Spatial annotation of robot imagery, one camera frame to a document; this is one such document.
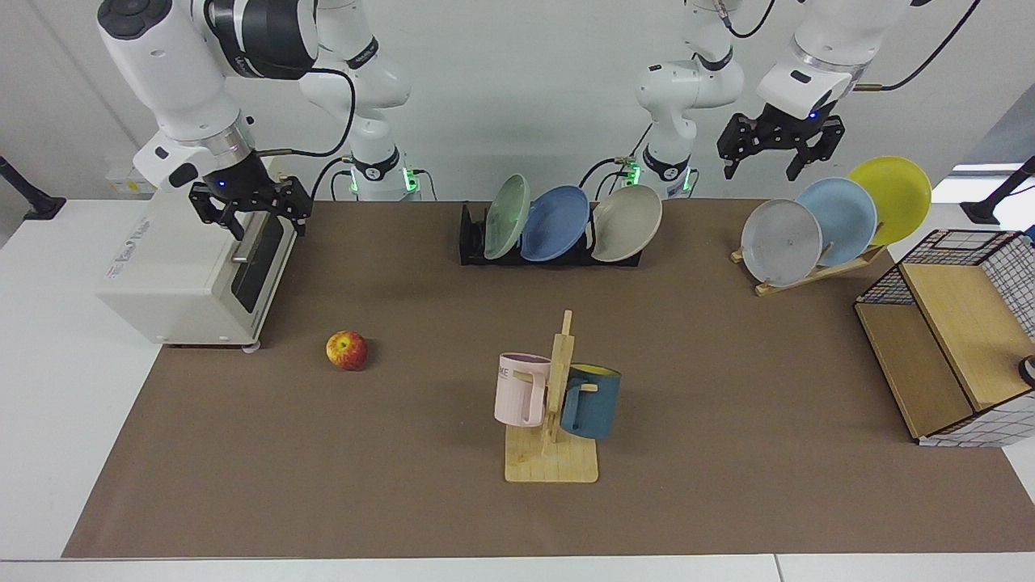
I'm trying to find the red yellow apple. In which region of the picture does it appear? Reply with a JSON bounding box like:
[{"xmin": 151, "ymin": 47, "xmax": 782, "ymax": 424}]
[{"xmin": 326, "ymin": 331, "xmax": 369, "ymax": 372}]

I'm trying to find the light blue plate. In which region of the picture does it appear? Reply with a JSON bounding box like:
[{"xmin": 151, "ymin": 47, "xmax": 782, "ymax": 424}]
[{"xmin": 796, "ymin": 177, "xmax": 878, "ymax": 268}]

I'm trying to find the grey plate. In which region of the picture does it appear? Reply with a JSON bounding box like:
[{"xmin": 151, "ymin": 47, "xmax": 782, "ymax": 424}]
[{"xmin": 741, "ymin": 199, "xmax": 823, "ymax": 288}]

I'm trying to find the yellow plate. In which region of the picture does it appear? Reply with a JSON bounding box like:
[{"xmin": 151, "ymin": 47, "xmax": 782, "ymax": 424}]
[{"xmin": 847, "ymin": 156, "xmax": 932, "ymax": 247}]

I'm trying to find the wooden plate rack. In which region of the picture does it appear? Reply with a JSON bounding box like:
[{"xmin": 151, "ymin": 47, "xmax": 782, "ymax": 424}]
[{"xmin": 730, "ymin": 241, "xmax": 887, "ymax": 297}]

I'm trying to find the beige plate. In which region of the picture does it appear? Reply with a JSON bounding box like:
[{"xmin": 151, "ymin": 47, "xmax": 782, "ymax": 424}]
[{"xmin": 590, "ymin": 184, "xmax": 663, "ymax": 263}]

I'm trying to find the black dish rack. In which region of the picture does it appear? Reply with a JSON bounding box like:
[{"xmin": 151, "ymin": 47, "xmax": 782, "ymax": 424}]
[{"xmin": 459, "ymin": 202, "xmax": 644, "ymax": 268}]

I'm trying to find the pale green plate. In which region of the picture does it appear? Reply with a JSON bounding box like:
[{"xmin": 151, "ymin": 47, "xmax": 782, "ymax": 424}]
[{"xmin": 484, "ymin": 174, "xmax": 532, "ymax": 260}]

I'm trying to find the pale toaster oven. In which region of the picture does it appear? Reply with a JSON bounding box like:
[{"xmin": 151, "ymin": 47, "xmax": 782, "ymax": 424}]
[{"xmin": 95, "ymin": 158, "xmax": 298, "ymax": 351}]

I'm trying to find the white box yellow label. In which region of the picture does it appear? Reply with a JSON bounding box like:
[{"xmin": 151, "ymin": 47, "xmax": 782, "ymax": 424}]
[{"xmin": 105, "ymin": 166, "xmax": 158, "ymax": 196}]

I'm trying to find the dark teal cup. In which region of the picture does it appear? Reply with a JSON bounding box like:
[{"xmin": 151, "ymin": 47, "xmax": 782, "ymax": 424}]
[{"xmin": 560, "ymin": 364, "xmax": 622, "ymax": 441}]

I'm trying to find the pink cup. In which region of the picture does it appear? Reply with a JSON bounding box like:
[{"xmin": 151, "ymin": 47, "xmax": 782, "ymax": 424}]
[{"xmin": 494, "ymin": 352, "xmax": 552, "ymax": 428}]

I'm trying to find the brown table cloth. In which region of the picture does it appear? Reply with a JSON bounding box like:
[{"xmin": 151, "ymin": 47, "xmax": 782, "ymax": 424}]
[{"xmin": 62, "ymin": 198, "xmax": 1035, "ymax": 559}]

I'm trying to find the wooden cup stand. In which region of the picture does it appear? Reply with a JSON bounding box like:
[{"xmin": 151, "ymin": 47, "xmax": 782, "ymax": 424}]
[{"xmin": 505, "ymin": 310, "xmax": 600, "ymax": 484}]

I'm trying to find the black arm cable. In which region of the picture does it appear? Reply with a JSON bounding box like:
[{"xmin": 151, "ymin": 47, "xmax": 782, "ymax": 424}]
[
  {"xmin": 853, "ymin": 0, "xmax": 983, "ymax": 92},
  {"xmin": 257, "ymin": 66, "xmax": 358, "ymax": 158}
]

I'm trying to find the wire basket wooden floor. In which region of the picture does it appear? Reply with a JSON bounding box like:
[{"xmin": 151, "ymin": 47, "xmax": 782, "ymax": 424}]
[{"xmin": 855, "ymin": 229, "xmax": 1035, "ymax": 448}]

